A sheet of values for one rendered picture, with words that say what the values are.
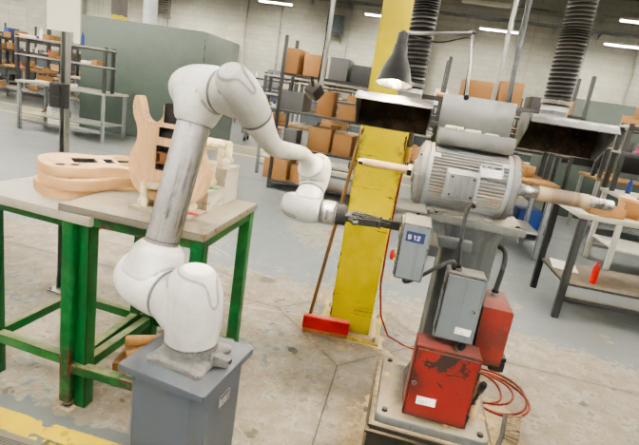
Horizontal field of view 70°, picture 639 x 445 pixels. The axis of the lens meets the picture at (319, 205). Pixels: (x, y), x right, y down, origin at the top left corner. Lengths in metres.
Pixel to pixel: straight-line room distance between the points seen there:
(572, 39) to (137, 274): 1.68
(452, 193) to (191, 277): 0.98
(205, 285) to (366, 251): 1.73
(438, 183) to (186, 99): 0.95
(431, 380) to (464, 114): 1.05
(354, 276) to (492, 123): 1.42
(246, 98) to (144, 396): 0.87
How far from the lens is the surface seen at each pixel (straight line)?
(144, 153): 1.98
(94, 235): 2.07
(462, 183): 1.75
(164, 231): 1.42
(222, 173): 2.11
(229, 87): 1.29
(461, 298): 1.81
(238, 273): 2.31
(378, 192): 2.79
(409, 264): 1.60
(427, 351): 1.88
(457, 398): 1.99
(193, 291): 1.29
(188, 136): 1.40
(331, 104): 6.78
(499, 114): 1.96
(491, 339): 2.00
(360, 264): 2.92
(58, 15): 3.17
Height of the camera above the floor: 1.50
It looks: 14 degrees down
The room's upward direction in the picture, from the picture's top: 9 degrees clockwise
